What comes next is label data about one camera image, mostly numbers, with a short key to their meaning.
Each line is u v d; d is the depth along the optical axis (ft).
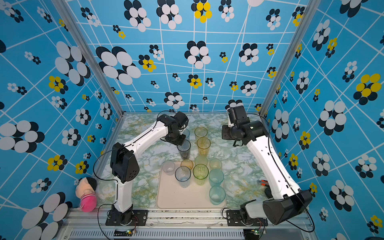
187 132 2.97
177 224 2.37
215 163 2.97
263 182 2.79
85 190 2.43
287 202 1.22
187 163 2.84
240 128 1.60
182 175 2.70
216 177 2.85
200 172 2.77
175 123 2.15
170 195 2.66
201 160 2.78
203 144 3.04
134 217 2.38
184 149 2.72
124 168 1.66
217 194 2.62
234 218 2.38
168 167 2.97
